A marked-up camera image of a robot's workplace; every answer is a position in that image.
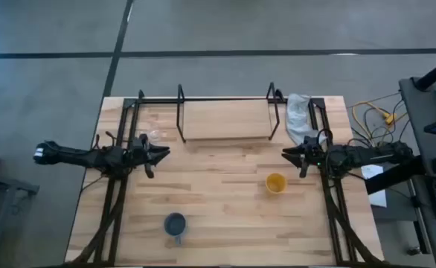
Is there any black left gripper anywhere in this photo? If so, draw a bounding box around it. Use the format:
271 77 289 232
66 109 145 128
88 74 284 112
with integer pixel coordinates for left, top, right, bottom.
129 133 171 168

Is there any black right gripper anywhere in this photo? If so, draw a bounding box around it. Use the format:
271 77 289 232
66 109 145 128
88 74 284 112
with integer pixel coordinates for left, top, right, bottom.
280 135 325 168

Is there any dark blue mug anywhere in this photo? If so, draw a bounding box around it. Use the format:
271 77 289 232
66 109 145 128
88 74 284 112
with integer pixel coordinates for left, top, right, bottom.
163 211 188 247

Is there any yellow plastic cup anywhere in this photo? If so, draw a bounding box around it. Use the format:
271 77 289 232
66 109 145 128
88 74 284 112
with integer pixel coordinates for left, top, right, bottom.
265 172 289 195

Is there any white crumpled cloth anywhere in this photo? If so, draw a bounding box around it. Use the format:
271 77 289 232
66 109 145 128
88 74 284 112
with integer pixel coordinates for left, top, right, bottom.
285 92 329 147

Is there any white paper sheet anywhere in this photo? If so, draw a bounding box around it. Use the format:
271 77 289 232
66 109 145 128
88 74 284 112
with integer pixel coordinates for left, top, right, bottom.
359 163 388 208

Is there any black desk support bar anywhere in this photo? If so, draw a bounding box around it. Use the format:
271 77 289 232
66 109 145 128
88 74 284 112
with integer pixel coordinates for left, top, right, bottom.
364 155 427 196

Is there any dark grey desk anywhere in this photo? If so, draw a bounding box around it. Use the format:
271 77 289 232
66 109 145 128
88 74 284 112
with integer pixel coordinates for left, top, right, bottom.
398 76 436 268

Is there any grey metal stand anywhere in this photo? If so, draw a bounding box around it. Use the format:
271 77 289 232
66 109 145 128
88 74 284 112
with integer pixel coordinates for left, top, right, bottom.
0 167 41 268

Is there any black diagonal pole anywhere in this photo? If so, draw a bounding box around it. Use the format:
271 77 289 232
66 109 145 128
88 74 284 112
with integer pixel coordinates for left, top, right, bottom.
414 51 436 92

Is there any black aluminium table frame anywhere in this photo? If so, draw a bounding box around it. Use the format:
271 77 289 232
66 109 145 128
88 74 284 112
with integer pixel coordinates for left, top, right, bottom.
67 89 390 268

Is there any wooden shelf with black frame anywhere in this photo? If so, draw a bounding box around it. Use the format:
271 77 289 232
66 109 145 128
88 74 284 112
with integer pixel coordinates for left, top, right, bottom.
176 82 282 144

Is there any black cable bundle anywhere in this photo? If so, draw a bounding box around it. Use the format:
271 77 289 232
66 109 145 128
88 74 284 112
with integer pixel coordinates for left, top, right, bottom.
347 98 412 150

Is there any yellow cable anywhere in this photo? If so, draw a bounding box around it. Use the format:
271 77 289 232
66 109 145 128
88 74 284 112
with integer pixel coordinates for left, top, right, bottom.
351 100 400 132

